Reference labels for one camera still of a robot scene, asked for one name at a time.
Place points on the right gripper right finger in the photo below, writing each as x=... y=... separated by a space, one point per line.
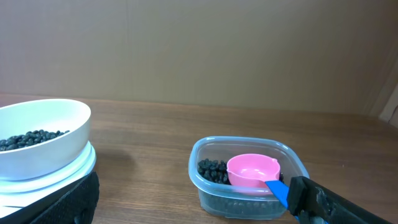
x=307 y=199

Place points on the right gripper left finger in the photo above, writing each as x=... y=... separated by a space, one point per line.
x=74 y=203

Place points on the pink scoop with blue handle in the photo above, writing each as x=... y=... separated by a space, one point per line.
x=253 y=199

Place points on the white bowl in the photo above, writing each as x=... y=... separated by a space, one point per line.
x=49 y=115

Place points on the white digital kitchen scale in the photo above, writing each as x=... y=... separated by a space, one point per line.
x=18 y=194

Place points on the black beans in bowl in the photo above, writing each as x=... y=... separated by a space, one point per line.
x=30 y=138

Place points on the clear plastic container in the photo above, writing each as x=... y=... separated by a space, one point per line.
x=213 y=196

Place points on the black beans in container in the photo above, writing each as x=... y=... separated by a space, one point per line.
x=245 y=170

